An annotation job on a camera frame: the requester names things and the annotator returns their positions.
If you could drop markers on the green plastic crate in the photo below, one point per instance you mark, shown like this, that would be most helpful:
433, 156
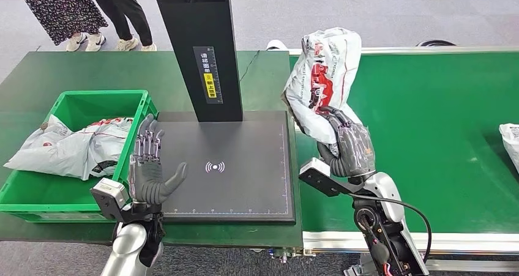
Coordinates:
134, 160

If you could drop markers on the black scanner base plate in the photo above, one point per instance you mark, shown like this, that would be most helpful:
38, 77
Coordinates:
251, 185

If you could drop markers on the white mailer red black print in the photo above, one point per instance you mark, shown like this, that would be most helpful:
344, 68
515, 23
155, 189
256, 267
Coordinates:
511, 144

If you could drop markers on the metal connectors under table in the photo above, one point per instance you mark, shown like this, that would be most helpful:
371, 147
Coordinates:
284, 254

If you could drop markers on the person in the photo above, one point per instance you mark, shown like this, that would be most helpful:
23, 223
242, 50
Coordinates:
121, 6
61, 6

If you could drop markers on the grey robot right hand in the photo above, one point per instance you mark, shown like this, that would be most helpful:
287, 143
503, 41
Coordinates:
356, 148

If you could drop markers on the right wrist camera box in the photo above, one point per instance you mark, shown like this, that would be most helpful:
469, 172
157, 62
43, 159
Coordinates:
316, 173

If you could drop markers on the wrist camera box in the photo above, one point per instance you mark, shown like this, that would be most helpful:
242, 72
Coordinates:
109, 195
316, 173

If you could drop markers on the black yellow column label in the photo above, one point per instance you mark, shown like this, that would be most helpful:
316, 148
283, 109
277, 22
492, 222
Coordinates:
209, 79

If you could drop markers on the white round object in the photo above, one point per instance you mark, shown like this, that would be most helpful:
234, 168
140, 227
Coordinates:
275, 44

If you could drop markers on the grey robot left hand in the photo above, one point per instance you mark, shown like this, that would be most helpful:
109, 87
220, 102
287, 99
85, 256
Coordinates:
150, 185

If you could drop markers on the black scanner column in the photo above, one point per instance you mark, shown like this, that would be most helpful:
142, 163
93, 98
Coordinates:
194, 23

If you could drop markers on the white mailer with red print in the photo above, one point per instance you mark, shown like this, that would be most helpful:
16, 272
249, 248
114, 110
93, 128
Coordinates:
320, 71

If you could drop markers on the crumpled white poly mailer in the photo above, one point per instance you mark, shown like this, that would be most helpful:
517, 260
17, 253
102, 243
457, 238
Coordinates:
73, 152

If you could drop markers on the green conveyor belt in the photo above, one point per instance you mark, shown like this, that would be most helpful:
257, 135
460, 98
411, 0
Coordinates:
425, 104

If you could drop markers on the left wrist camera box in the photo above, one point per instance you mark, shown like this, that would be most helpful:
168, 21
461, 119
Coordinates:
109, 195

